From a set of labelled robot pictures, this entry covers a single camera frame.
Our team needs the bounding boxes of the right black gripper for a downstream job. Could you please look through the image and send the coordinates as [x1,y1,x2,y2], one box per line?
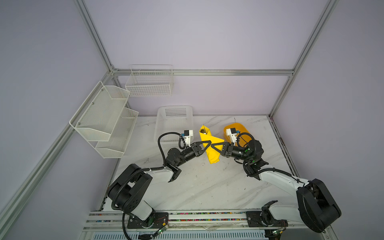
[211,143,252,163]

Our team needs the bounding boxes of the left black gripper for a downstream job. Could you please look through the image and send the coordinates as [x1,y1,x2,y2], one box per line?
[175,140,211,168]

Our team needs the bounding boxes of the white plastic perforated basket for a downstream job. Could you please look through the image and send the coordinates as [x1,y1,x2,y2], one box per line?
[154,105,194,143]

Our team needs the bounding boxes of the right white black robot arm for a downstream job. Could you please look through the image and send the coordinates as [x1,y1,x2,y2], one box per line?
[211,140,342,233]

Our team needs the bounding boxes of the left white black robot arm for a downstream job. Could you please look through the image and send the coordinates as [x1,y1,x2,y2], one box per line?
[107,141,212,222]

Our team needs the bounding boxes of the yellow plastic tub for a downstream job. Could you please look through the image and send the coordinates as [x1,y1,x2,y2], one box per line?
[223,123,251,147]

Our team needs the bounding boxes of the lower white mesh shelf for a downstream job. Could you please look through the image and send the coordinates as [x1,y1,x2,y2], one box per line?
[96,108,139,159]

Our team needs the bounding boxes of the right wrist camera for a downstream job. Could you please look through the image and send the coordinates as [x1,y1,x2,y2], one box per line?
[226,128,240,144]

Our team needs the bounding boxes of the left black corrugated cable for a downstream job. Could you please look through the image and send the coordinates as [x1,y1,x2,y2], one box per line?
[110,131,188,240]

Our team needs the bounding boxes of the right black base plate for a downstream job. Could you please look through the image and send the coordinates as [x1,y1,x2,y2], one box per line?
[246,211,288,228]

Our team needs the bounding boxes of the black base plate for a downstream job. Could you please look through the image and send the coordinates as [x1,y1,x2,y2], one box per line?
[246,211,288,228]
[125,212,169,229]

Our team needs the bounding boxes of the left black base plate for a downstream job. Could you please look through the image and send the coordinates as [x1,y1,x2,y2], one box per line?
[125,212,169,229]

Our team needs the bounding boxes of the white wire wall basket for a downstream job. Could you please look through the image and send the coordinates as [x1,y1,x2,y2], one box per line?
[125,65,175,97]

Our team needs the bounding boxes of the aluminium front rail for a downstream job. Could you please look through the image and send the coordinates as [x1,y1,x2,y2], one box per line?
[82,209,308,232]

